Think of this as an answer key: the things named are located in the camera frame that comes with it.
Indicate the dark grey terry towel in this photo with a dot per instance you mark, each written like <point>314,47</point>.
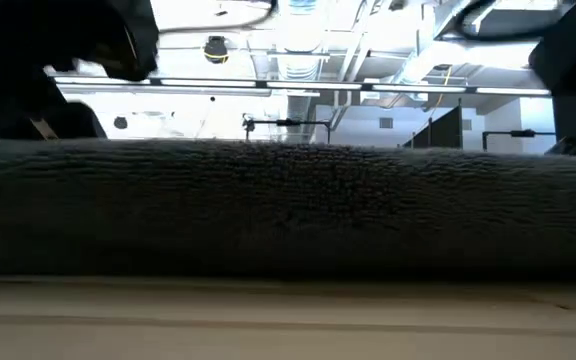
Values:
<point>288,210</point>

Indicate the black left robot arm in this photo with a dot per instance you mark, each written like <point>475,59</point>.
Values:
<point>118,35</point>

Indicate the small round dark fixture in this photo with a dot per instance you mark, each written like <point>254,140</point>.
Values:
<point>120,122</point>

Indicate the dark ceiling dome fixture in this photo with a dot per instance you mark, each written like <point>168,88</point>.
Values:
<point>216,50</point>

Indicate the black horizontal stand bar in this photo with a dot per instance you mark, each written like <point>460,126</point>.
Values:
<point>520,133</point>
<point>288,122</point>

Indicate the dark slanted board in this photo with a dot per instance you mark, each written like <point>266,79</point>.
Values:
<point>445,131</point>

